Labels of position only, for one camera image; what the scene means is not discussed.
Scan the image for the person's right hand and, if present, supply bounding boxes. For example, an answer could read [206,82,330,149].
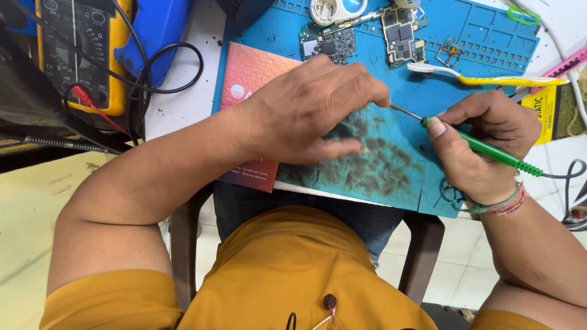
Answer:
[426,89,543,205]

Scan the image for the blue silicone work mat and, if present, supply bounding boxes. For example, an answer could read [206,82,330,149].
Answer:
[212,0,541,219]

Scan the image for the mustard yellow shirt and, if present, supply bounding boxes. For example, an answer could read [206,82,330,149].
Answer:
[39,205,553,330]

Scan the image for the green soldering iron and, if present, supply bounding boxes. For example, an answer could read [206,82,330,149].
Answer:
[390,104,545,178]

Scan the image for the black soldering iron cable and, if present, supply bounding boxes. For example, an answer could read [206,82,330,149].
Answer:
[541,159,587,221]

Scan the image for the white cable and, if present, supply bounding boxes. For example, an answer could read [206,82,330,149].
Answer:
[508,0,587,130]

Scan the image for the flexible metal hose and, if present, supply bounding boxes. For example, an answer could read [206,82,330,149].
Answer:
[22,134,110,155]

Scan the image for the pink plastic tool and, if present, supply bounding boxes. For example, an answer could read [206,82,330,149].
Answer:
[529,45,587,95]

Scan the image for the yellow white toothbrush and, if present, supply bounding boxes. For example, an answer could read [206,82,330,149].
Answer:
[406,62,570,88]

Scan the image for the green plastic ring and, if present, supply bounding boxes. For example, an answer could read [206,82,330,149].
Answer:
[508,4,542,26]

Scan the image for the white round magnifier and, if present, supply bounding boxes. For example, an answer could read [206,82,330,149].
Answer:
[309,0,368,26]

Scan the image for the thread wrist bracelets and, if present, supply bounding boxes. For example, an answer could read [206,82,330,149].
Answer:
[459,170,530,217]

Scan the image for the yellow black packet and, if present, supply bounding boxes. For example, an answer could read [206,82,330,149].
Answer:
[520,84,587,146]

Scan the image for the blue plastic casing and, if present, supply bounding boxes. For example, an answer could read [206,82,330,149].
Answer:
[113,0,194,89]

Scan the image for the yellow black multimeter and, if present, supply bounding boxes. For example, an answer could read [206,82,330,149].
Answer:
[35,0,135,117]

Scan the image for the small green circuit board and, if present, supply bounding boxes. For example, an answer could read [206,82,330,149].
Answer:
[300,25,357,65]

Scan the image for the person's left hand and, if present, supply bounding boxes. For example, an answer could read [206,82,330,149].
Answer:
[242,55,392,166]

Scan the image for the pink bubble envelope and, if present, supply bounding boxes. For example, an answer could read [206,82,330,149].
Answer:
[217,42,304,193]

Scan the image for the black multimeter lead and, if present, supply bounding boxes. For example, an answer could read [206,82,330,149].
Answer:
[62,0,205,144]

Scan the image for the red multimeter probe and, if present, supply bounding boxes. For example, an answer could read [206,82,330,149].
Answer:
[70,84,133,137]

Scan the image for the long green circuit board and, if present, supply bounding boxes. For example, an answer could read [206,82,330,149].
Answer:
[381,4,430,69]

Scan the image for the dark blue jeans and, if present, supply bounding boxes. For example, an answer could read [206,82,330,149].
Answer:
[213,181,407,269]

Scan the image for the metal shield frame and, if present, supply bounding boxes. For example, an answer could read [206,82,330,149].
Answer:
[434,37,464,69]

